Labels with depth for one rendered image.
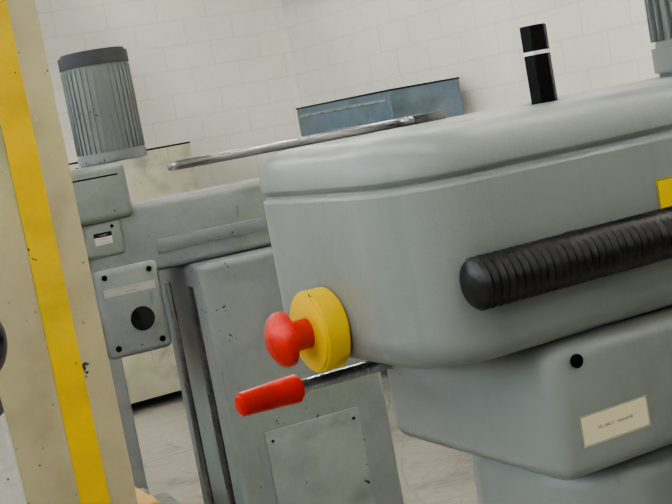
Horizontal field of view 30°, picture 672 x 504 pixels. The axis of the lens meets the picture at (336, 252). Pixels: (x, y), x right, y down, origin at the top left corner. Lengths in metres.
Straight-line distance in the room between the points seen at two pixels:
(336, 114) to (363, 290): 8.04
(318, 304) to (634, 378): 0.23
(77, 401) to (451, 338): 1.87
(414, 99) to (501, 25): 0.73
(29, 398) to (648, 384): 1.85
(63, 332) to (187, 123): 7.95
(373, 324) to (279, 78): 10.03
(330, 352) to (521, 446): 0.15
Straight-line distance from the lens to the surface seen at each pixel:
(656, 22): 1.14
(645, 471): 0.97
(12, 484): 1.53
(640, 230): 0.85
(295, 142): 1.01
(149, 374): 9.49
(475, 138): 0.82
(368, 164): 0.82
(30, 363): 2.61
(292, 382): 1.00
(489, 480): 1.04
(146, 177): 9.43
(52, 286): 2.61
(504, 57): 8.28
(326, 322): 0.88
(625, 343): 0.91
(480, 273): 0.78
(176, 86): 10.50
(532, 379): 0.88
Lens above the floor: 1.91
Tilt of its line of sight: 6 degrees down
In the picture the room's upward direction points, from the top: 10 degrees counter-clockwise
